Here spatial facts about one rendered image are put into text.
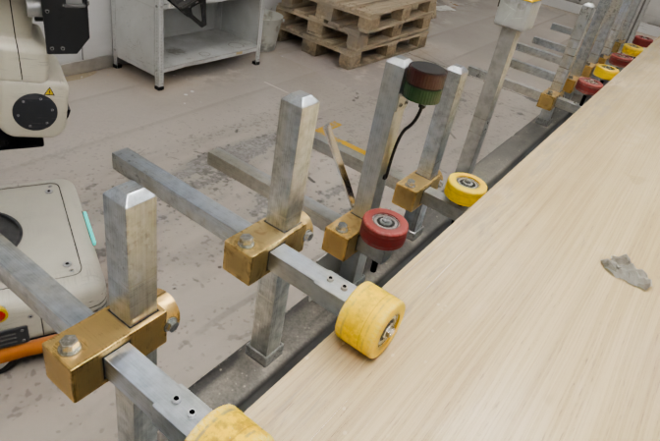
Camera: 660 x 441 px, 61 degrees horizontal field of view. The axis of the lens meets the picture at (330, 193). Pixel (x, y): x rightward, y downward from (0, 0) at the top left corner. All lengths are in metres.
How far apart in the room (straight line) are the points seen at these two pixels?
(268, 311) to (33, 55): 0.96
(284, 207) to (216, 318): 1.28
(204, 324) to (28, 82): 0.93
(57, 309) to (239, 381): 0.35
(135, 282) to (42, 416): 1.23
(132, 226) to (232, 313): 1.49
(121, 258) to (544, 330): 0.58
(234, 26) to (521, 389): 3.78
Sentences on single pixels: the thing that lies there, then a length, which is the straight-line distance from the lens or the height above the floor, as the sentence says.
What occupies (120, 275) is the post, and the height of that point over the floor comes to 1.03.
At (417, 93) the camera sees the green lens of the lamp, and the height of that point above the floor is 1.13.
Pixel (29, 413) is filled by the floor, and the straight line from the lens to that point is 1.83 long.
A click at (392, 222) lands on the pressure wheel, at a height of 0.90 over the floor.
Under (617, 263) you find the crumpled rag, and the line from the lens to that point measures 1.09.
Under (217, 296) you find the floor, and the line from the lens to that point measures 2.08.
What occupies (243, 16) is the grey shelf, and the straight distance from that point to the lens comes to 4.21.
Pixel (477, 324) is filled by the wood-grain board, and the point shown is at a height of 0.90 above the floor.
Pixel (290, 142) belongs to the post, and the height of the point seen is 1.11.
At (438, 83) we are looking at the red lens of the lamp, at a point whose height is 1.15.
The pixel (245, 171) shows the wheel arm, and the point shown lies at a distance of 1.12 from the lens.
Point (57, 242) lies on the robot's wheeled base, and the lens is 1.90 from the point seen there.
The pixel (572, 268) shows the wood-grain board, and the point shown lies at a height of 0.90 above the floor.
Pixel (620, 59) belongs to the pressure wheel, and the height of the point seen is 0.90.
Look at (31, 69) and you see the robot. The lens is 1.60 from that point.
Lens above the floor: 1.43
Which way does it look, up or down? 32 degrees down
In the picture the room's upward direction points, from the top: 11 degrees clockwise
